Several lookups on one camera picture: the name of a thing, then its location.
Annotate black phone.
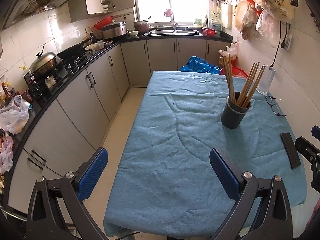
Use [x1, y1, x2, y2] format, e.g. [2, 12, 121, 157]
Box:
[280, 132, 301, 170]

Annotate blue table cloth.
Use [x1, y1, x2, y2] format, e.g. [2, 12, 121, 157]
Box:
[104, 71, 307, 238]

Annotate black power cable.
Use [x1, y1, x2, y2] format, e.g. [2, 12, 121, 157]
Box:
[270, 21, 283, 68]

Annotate orange trash bin with bag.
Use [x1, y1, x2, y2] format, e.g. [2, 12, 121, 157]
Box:
[219, 42, 238, 66]

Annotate sink faucet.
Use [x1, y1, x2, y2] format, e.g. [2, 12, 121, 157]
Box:
[170, 10, 179, 32]

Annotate black utensil holder cup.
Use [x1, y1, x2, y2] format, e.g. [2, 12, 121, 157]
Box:
[221, 96, 251, 129]

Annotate black wok pan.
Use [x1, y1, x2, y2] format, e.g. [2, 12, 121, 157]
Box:
[56, 34, 91, 59]

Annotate steel lidded pot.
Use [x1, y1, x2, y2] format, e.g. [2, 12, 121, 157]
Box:
[30, 43, 56, 80]

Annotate brown cooking pot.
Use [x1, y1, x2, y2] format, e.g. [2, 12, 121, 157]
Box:
[134, 16, 152, 34]

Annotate glass beer mug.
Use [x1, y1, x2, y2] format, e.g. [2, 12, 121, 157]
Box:
[256, 64, 276, 95]

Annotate silver rice cooker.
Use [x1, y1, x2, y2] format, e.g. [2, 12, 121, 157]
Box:
[101, 21, 127, 40]

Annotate black eyeglasses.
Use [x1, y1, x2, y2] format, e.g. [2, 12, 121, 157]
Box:
[265, 94, 286, 117]

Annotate blue plastic bag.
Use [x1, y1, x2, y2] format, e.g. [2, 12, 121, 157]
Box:
[179, 56, 221, 74]

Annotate white plastic bag on counter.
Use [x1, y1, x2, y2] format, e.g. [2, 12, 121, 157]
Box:
[0, 95, 30, 135]

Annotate red plastic basin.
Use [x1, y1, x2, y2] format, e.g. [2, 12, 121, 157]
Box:
[219, 66, 248, 79]

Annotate red small basket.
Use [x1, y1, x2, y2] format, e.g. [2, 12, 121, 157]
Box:
[202, 28, 216, 37]

